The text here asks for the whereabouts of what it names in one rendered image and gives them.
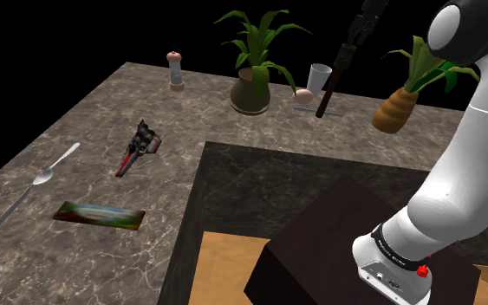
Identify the dark brown long stick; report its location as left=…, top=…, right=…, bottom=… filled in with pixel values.
left=315, top=41, right=358, bottom=119

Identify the white cup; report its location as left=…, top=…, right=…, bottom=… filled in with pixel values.
left=305, top=62, right=334, bottom=98

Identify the green plant in orange vase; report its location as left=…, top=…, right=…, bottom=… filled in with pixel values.
left=371, top=36, right=481, bottom=135

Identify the pale pink egg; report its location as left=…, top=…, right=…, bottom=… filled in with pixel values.
left=295, top=88, right=315, bottom=106

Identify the flat grey knife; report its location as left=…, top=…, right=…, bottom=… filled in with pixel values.
left=292, top=106, right=345, bottom=118

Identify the green plant in dark pot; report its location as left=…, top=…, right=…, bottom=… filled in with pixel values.
left=213, top=9, right=313, bottom=116

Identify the clear mill with pink caps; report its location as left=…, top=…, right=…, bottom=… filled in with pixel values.
left=166, top=50, right=185, bottom=93

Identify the dark robot stand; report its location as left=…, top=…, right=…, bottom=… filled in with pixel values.
left=243, top=175, right=481, bottom=305

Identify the black and red toy spaceship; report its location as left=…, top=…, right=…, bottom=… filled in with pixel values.
left=114, top=119, right=163, bottom=178

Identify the flat colourful book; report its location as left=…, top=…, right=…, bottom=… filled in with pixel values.
left=52, top=200, right=147, bottom=231

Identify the silver spoon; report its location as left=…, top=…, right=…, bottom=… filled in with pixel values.
left=32, top=142, right=81, bottom=186

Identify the long grey metal rod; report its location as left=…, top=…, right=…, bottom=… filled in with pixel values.
left=0, top=185, right=33, bottom=251

